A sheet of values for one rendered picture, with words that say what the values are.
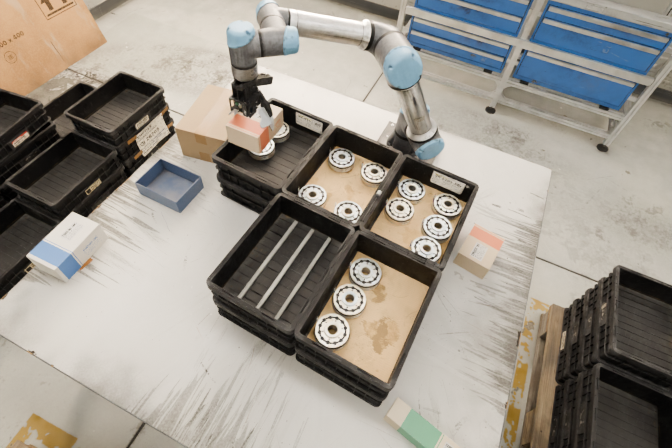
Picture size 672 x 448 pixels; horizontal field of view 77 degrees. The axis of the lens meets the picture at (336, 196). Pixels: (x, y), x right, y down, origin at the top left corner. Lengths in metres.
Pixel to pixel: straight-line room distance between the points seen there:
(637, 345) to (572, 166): 1.57
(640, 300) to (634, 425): 0.49
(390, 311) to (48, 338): 1.07
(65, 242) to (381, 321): 1.08
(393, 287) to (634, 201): 2.28
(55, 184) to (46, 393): 0.95
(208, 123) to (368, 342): 1.07
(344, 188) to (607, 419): 1.31
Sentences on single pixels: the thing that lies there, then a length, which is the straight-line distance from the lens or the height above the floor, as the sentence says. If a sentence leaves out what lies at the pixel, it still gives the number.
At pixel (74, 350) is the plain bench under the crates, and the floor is 0.70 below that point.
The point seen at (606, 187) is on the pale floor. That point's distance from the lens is 3.36.
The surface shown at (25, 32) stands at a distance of 3.79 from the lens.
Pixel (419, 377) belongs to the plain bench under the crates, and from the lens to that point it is 1.46.
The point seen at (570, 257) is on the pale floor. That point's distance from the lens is 2.84.
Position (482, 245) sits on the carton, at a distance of 1.65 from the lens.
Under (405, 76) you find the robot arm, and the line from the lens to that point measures 1.37.
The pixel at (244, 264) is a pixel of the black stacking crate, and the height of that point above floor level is 0.83.
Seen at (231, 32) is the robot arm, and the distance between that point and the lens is 1.21.
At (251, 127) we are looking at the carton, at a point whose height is 1.12.
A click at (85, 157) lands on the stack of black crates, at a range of 2.55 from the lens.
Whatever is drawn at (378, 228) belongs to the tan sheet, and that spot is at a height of 0.83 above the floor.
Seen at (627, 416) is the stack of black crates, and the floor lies 0.38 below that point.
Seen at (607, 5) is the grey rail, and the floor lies 0.93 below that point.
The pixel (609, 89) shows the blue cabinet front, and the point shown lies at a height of 0.45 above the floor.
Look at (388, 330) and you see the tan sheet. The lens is 1.34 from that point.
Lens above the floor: 2.07
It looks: 52 degrees down
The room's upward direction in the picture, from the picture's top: 6 degrees clockwise
